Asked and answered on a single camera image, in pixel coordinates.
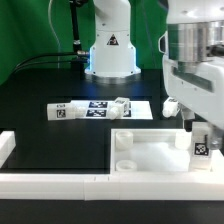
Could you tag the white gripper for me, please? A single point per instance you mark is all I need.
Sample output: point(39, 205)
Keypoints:
point(201, 91)

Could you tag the white square tabletop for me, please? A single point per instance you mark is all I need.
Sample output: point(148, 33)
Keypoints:
point(155, 150)

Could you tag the white tag sheet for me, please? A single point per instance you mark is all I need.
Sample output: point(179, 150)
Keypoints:
point(97, 109)

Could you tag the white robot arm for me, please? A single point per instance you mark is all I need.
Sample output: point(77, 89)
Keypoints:
point(193, 55)

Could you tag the white L-shaped fence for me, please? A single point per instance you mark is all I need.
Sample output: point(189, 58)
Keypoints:
point(191, 185)

